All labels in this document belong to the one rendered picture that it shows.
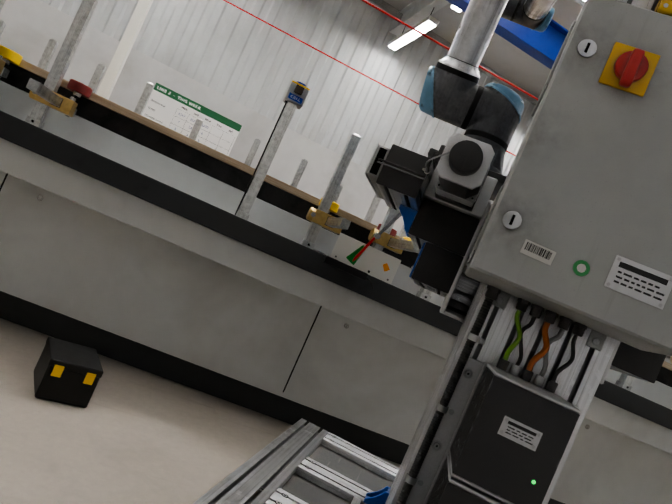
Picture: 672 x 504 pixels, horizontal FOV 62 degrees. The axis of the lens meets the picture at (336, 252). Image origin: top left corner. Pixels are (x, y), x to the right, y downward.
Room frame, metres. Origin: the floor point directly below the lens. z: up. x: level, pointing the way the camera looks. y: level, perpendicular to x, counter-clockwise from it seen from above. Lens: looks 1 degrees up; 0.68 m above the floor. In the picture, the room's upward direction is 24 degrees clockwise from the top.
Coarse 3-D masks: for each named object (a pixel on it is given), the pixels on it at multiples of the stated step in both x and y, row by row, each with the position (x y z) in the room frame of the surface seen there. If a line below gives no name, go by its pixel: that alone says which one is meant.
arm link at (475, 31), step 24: (480, 0) 1.33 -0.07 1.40; (504, 0) 1.33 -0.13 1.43; (480, 24) 1.35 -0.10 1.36; (456, 48) 1.38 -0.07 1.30; (480, 48) 1.37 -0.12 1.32; (432, 72) 1.41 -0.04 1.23; (456, 72) 1.38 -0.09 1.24; (432, 96) 1.41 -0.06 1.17; (456, 96) 1.40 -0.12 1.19; (456, 120) 1.43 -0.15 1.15
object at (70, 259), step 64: (64, 128) 2.06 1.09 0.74; (128, 128) 2.10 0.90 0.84; (0, 192) 2.03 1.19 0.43; (192, 192) 2.17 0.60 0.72; (0, 256) 2.05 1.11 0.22; (64, 256) 2.10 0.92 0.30; (128, 256) 2.14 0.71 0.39; (192, 256) 2.19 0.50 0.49; (64, 320) 2.14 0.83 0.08; (128, 320) 2.16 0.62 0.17; (192, 320) 2.21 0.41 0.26; (256, 320) 2.26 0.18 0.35; (320, 320) 2.31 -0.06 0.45; (192, 384) 2.26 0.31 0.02; (256, 384) 2.28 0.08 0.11; (320, 384) 2.34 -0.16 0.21; (384, 384) 2.40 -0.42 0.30; (640, 384) 2.66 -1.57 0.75; (384, 448) 2.45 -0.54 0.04; (576, 448) 2.61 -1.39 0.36; (640, 448) 2.69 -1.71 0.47
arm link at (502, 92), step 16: (480, 96) 1.39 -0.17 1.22; (496, 96) 1.39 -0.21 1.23; (512, 96) 1.39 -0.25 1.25; (480, 112) 1.40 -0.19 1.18; (496, 112) 1.39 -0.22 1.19; (512, 112) 1.39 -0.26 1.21; (464, 128) 1.45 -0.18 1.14; (480, 128) 1.40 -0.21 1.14; (496, 128) 1.39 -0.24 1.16; (512, 128) 1.41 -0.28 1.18
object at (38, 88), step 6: (30, 78) 1.60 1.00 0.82; (30, 84) 1.60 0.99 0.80; (36, 84) 1.60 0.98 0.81; (42, 84) 1.62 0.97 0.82; (36, 90) 1.60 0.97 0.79; (42, 90) 1.64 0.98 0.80; (48, 90) 1.69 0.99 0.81; (42, 96) 1.67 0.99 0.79; (48, 96) 1.71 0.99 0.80; (54, 96) 1.76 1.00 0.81; (54, 102) 1.78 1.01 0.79; (60, 102) 1.83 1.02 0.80
